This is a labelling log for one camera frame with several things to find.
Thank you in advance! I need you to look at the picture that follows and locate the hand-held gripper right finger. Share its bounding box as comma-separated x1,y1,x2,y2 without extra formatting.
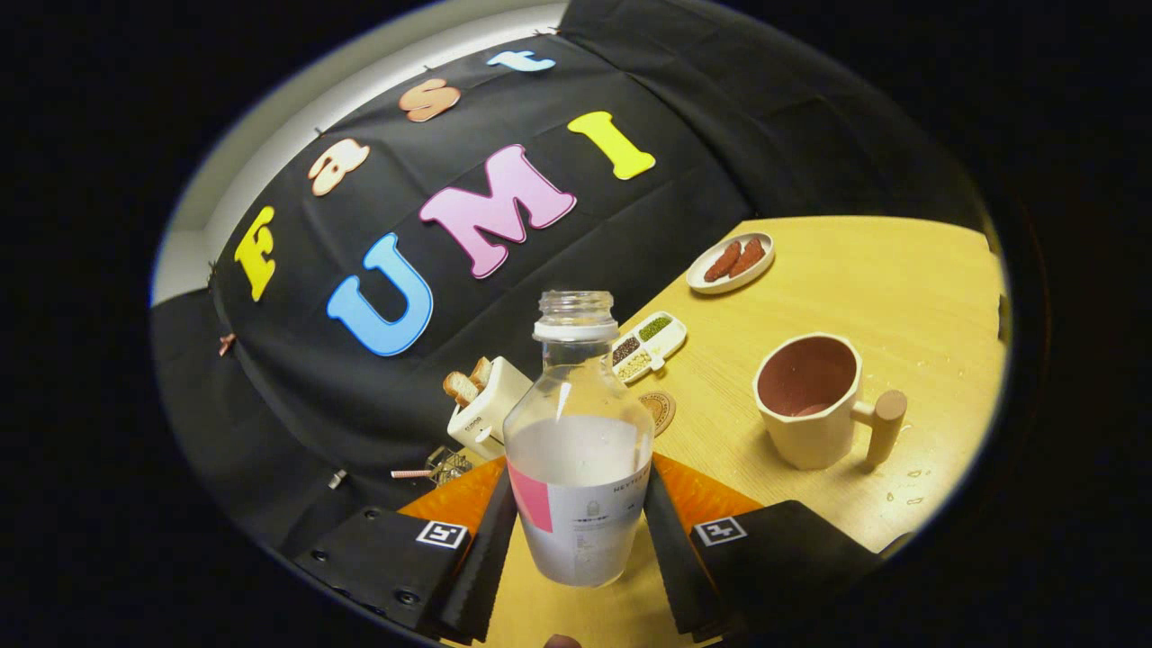
641,453,887,642

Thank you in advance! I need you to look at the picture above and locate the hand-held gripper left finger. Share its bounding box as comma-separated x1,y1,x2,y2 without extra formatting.
292,454,520,644

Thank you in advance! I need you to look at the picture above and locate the clear juice bottle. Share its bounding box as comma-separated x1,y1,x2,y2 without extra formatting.
502,290,655,589

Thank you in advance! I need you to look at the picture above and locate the round cork coaster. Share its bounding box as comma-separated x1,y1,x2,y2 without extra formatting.
637,391,677,437

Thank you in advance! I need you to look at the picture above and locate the beige cup with wooden handle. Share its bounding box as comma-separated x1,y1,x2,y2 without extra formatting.
752,333,908,472

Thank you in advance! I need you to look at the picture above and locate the white toaster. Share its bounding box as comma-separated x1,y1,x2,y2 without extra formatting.
447,356,534,461

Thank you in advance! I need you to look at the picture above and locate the white divided seed dish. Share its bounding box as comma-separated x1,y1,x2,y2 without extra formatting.
611,311,689,385

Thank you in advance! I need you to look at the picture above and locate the white round plate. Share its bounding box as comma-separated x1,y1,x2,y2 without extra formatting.
686,232,776,296

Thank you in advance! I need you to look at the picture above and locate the wooden table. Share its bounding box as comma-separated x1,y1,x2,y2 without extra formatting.
450,215,1009,648

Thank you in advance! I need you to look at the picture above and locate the metal wire basket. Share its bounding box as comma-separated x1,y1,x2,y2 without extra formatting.
427,447,473,487

